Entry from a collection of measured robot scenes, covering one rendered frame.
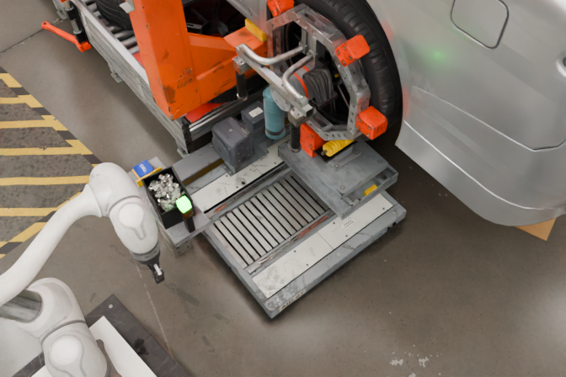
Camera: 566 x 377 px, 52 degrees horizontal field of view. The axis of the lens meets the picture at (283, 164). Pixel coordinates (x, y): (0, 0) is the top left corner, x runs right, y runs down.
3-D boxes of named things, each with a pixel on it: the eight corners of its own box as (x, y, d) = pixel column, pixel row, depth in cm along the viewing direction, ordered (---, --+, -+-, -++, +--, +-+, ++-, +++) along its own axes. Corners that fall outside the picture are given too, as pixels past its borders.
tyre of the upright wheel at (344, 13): (451, 36, 197) (326, -68, 222) (402, 67, 189) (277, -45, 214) (405, 143, 253) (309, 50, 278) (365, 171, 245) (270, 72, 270)
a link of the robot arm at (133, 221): (167, 243, 165) (146, 209, 171) (157, 217, 152) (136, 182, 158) (131, 262, 162) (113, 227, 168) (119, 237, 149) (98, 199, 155)
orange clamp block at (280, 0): (296, 6, 220) (286, -17, 218) (280, 14, 217) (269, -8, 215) (289, 9, 226) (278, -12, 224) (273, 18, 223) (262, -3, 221)
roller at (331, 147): (376, 129, 259) (377, 120, 254) (326, 161, 248) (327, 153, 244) (367, 121, 262) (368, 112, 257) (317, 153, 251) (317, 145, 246)
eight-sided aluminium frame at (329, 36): (361, 156, 238) (376, 58, 194) (349, 165, 235) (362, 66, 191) (280, 82, 263) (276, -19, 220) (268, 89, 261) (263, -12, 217)
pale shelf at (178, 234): (211, 225, 238) (210, 220, 235) (176, 247, 232) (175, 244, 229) (157, 160, 258) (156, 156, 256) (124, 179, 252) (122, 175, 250)
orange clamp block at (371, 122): (369, 117, 219) (386, 131, 215) (354, 127, 216) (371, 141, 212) (371, 104, 213) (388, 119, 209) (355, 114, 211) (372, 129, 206)
